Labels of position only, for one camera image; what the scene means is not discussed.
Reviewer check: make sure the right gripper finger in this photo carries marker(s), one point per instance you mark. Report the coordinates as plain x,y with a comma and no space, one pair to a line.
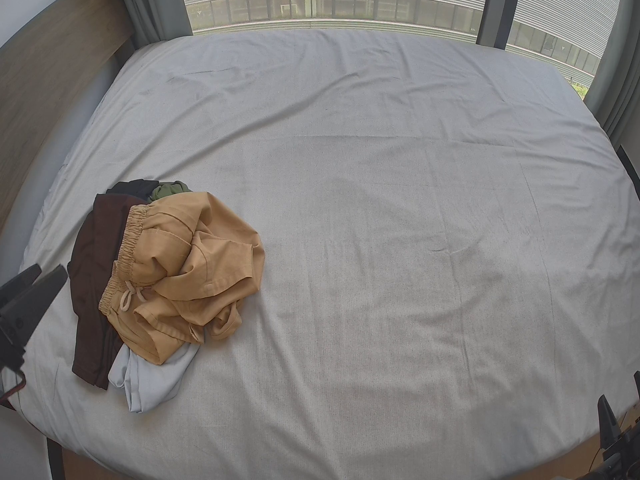
638,383
609,428

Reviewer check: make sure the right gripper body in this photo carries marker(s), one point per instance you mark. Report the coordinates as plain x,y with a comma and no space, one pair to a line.
622,463

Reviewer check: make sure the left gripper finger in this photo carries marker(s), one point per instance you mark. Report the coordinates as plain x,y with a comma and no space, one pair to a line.
20,283
37,298

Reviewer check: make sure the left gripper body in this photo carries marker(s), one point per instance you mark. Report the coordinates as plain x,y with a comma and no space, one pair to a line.
11,348

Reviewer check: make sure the brown garment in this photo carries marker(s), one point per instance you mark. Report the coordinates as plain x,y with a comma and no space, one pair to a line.
95,278

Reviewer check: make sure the black garment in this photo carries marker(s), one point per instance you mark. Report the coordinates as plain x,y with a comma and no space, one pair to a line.
127,190

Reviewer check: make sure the pale grey garment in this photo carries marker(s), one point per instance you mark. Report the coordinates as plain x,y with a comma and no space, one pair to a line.
150,383

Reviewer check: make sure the green garment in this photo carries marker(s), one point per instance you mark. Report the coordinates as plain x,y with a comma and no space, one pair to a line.
167,190

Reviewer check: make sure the grey-green curtain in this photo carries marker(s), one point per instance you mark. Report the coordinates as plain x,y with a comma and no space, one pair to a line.
145,3
620,68

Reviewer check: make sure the bed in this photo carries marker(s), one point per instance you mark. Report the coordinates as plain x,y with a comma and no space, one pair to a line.
375,218

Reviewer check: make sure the window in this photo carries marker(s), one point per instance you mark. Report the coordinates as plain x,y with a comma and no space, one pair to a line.
500,3

